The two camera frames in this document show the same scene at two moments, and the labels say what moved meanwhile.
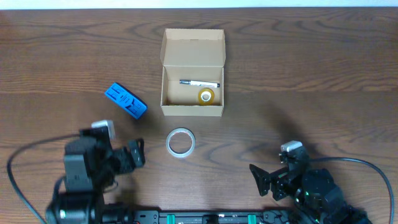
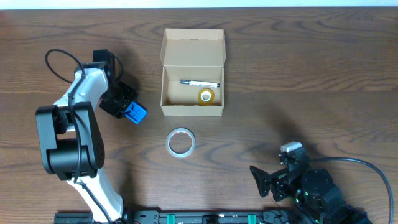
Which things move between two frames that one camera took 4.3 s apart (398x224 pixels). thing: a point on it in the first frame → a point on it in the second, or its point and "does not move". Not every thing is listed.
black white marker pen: x=200 y=83 does not move
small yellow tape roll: x=206 y=97 does not move
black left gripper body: x=123 y=158 → x=117 y=96
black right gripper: x=279 y=177 does not move
